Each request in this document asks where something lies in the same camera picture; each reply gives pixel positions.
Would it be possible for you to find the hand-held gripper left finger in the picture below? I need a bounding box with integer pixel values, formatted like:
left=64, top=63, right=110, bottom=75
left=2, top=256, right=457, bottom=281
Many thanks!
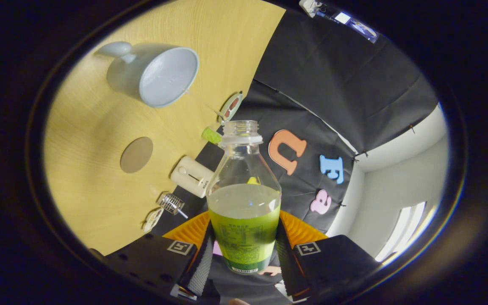
left=89, top=211, right=217, bottom=302

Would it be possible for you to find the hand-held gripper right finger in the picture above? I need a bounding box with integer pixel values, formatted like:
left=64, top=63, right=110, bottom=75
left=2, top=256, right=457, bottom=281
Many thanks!
left=275, top=210, right=382, bottom=302

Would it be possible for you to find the green label juice bottle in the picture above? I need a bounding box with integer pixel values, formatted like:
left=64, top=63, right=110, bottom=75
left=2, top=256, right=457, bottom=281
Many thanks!
left=206, top=120, right=282, bottom=275

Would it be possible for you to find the round brown coaster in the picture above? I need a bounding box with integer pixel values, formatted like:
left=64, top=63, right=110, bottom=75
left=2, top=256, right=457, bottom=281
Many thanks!
left=120, top=136, right=154, bottom=174

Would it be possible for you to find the pale blue cup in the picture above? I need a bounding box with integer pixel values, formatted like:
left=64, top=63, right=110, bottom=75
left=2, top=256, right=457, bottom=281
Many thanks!
left=96, top=41, right=200, bottom=108

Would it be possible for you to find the capped green tea bottle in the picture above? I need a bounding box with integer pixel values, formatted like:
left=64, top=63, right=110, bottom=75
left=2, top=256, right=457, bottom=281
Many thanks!
left=202, top=127, right=223, bottom=145

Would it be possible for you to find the white divided condiment tray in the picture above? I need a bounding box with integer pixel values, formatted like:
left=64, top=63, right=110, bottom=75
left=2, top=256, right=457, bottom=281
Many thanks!
left=144, top=208, right=164, bottom=233

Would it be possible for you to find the ceiling light panel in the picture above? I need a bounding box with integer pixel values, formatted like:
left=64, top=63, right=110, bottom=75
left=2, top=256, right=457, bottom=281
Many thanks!
left=375, top=201, right=436, bottom=263

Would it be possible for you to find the white toaster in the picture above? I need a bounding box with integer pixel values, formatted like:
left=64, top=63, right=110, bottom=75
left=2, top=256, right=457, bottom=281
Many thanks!
left=170, top=156, right=215, bottom=199

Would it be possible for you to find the wooden table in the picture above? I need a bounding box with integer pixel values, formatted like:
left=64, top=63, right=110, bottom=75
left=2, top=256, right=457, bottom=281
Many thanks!
left=43, top=0, right=287, bottom=257

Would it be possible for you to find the pale green plate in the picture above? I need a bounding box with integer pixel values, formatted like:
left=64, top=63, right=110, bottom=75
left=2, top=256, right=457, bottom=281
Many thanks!
left=220, top=92, right=244, bottom=123

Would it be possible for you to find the computer monitor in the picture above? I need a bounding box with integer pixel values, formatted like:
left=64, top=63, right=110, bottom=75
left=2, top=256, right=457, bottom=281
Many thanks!
left=299, top=0, right=380, bottom=44

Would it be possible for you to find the wire mesh holder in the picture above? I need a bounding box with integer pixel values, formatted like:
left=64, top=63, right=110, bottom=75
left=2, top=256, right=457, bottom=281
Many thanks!
left=157, top=193, right=185, bottom=215

